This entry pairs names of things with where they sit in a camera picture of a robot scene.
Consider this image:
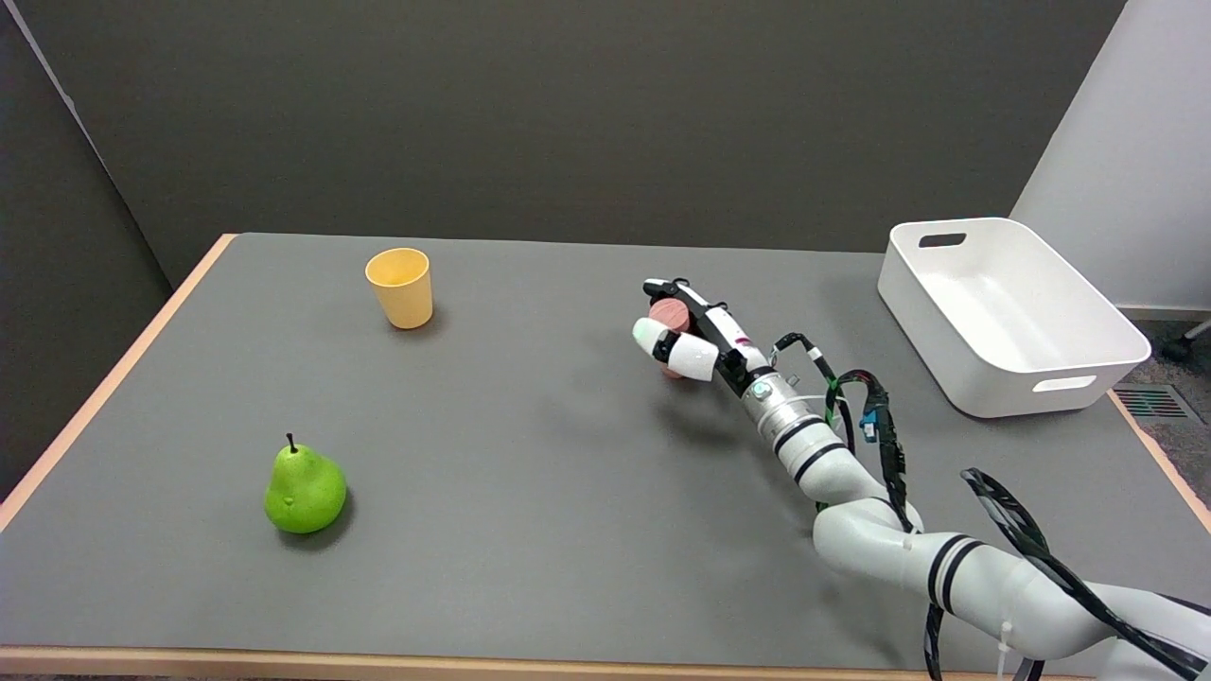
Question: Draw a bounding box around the yellow plastic cup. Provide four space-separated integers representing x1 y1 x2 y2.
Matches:
365 248 434 330

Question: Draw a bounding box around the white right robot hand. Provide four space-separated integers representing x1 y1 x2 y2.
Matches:
632 277 772 391

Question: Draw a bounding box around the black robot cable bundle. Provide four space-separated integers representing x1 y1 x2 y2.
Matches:
768 331 1211 681

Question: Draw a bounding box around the green toy pear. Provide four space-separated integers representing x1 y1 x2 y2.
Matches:
264 434 347 534

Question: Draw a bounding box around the white plastic bin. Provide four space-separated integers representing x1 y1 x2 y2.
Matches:
877 218 1152 419

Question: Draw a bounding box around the floor vent grille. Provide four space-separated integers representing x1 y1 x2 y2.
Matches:
1113 384 1204 421

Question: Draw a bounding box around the wooden cylinder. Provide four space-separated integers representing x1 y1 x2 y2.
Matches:
648 299 696 380

